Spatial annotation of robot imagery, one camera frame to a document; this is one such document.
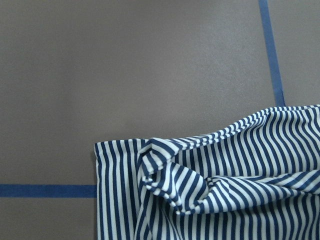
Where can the navy white striped polo shirt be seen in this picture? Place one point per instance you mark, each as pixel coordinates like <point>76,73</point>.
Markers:
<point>256,179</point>

